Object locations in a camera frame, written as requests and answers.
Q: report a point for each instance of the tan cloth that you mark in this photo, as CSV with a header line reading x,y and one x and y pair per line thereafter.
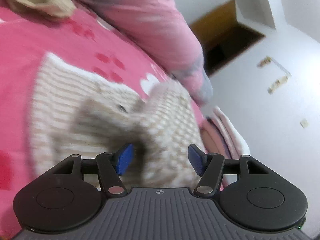
x,y
37,0

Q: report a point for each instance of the pale pink folded garment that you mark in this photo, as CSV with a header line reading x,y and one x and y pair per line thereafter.
x,y
230,132

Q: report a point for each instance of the pink grey rolled quilt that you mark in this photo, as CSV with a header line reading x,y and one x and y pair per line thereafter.
x,y
150,25

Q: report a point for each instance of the beige white checked knit cardigan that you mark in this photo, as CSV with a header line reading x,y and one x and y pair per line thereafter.
x,y
75,92

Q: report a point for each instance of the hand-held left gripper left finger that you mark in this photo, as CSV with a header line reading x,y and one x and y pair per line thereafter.
x,y
124,158

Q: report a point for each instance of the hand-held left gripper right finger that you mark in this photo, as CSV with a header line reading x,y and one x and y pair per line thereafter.
x,y
196,160

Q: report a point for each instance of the brown wooden door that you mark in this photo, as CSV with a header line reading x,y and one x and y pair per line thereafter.
x,y
217,22

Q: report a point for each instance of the wall hook rack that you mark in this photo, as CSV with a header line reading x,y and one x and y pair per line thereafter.
x,y
263,62

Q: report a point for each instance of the white wall socket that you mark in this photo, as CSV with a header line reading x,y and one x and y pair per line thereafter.
x,y
304,123

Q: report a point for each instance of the pink floral bed sheet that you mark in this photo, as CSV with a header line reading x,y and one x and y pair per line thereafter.
x,y
37,37

